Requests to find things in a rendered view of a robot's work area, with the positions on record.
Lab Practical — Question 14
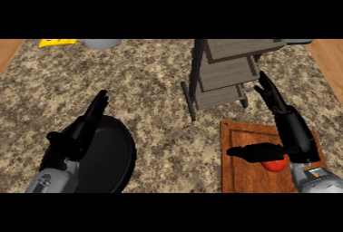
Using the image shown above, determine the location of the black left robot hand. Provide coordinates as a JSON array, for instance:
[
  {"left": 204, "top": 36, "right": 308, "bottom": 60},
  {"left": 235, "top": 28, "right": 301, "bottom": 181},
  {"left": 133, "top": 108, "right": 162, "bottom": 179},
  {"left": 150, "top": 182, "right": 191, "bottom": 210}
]
[{"left": 39, "top": 89, "right": 110, "bottom": 172}]

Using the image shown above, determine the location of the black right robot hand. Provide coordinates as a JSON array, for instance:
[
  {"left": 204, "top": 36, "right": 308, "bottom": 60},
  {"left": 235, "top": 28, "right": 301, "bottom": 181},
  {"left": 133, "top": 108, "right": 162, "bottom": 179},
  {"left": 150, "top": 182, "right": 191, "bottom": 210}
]
[{"left": 225, "top": 71, "right": 323, "bottom": 164}]

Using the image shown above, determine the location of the red tomato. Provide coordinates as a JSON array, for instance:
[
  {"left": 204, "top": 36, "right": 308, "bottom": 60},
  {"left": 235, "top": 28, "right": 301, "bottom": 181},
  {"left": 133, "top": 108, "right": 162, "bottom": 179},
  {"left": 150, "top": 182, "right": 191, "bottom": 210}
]
[{"left": 261, "top": 158, "right": 289, "bottom": 173}]

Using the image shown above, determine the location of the brown wooden cutting board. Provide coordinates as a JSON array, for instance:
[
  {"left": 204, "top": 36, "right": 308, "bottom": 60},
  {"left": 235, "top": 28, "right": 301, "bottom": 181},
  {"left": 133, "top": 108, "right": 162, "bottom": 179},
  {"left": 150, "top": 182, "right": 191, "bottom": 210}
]
[{"left": 219, "top": 120, "right": 330, "bottom": 194}]

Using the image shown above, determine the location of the grey tiered basket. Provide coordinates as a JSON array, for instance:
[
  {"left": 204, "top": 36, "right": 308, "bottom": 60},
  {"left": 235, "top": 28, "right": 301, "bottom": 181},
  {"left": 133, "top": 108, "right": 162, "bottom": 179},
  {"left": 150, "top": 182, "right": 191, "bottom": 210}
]
[{"left": 179, "top": 39, "right": 287, "bottom": 122}]

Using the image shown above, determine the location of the black round pan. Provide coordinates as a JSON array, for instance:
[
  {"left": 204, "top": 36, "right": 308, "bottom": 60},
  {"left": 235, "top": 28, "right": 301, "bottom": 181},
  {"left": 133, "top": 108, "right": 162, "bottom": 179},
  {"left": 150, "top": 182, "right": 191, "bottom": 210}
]
[{"left": 65, "top": 115, "right": 136, "bottom": 194}]

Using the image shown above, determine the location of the dark grey flat object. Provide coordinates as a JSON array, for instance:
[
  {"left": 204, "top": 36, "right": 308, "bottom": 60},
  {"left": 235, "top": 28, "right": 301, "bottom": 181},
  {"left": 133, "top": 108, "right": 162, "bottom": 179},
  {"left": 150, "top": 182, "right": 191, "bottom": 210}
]
[{"left": 284, "top": 39, "right": 314, "bottom": 45}]

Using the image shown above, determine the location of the pale grey round bowl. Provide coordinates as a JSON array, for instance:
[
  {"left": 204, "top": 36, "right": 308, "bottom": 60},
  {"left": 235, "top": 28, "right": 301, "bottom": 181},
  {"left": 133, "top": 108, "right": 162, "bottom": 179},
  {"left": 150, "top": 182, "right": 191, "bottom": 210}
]
[{"left": 82, "top": 39, "right": 123, "bottom": 51}]

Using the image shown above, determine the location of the yellow packet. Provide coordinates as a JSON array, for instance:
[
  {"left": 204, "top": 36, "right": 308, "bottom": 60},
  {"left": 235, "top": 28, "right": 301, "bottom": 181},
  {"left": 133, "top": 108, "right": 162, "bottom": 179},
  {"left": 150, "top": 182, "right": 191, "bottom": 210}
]
[{"left": 37, "top": 39, "right": 79, "bottom": 48}]

